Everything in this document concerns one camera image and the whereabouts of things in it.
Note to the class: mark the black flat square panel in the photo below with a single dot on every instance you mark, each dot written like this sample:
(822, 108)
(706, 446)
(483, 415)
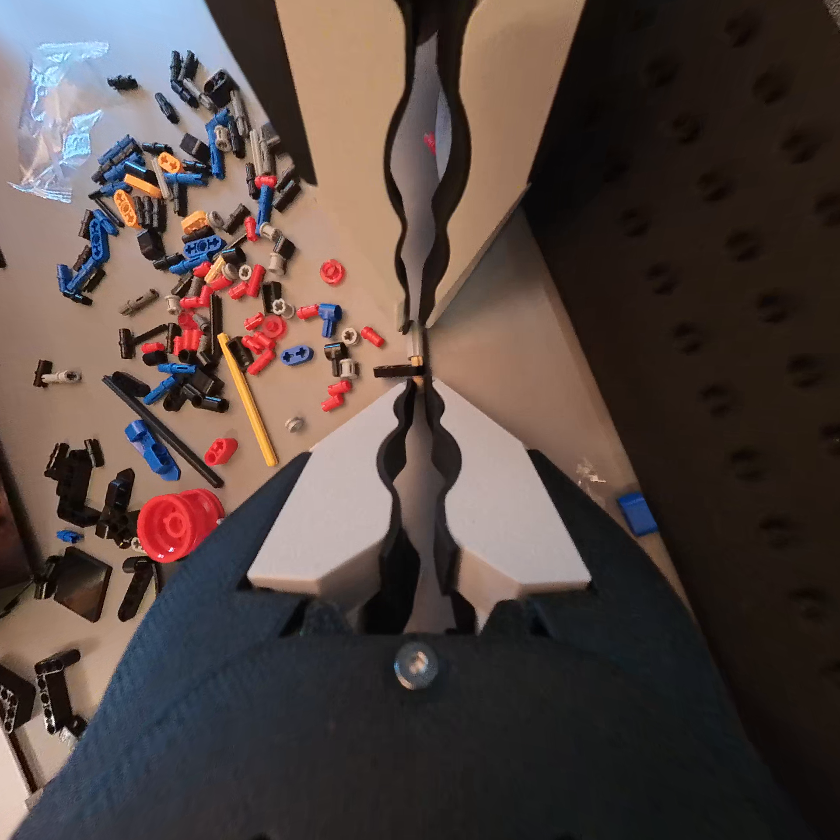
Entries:
(82, 584)

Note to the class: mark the blue elbow connector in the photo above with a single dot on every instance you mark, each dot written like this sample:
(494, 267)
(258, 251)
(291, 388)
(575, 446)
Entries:
(330, 318)

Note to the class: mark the crinkled clear empty bag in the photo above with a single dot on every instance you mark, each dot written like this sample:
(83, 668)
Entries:
(59, 118)

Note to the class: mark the pile of black beam pieces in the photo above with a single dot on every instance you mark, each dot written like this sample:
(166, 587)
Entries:
(72, 485)

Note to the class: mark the pile of small colourful pins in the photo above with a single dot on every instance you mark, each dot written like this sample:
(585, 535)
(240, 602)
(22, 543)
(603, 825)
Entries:
(197, 246)

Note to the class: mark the long black axle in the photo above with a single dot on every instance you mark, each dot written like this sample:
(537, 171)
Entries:
(164, 433)

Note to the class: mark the red wheel rim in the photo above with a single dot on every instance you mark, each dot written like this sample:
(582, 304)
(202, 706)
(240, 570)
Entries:
(177, 525)

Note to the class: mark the small blue tile piece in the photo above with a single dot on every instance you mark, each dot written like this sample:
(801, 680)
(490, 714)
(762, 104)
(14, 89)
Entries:
(636, 513)

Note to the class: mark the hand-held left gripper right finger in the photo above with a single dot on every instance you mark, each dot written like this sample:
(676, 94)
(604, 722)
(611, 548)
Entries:
(512, 525)

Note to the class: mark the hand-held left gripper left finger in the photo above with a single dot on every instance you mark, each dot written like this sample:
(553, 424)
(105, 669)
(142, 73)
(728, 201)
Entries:
(315, 525)

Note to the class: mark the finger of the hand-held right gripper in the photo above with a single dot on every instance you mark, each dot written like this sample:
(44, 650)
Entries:
(341, 131)
(512, 98)

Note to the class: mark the tiny blue pin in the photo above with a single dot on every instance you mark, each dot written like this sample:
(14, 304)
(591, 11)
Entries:
(70, 535)

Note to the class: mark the clear plastic scrap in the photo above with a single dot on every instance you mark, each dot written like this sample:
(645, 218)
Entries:
(589, 472)

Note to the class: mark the long yellow axle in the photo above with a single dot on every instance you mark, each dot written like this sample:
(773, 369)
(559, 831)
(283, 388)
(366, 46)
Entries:
(246, 400)

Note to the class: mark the grey desk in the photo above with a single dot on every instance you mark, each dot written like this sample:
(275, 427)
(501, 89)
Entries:
(512, 367)

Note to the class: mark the red oval short beam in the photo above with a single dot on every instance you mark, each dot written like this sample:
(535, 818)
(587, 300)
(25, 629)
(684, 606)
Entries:
(220, 451)

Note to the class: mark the red round tile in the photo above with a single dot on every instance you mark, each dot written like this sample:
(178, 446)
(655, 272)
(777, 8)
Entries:
(333, 271)

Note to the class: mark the grey pin with black connector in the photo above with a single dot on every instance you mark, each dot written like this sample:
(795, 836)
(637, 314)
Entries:
(59, 375)

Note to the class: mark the grey small bush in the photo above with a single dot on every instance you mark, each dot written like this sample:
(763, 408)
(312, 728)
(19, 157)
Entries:
(295, 424)

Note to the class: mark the black short beam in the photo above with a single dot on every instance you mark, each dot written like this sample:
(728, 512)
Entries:
(394, 371)

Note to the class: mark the blue curved fairing piece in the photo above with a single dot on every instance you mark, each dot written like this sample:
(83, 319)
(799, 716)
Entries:
(154, 453)

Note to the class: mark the grey and tan pin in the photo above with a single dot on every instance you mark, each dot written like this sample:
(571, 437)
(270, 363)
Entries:
(418, 341)

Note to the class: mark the blue oval short beam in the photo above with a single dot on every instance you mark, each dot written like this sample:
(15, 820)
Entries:
(298, 355)

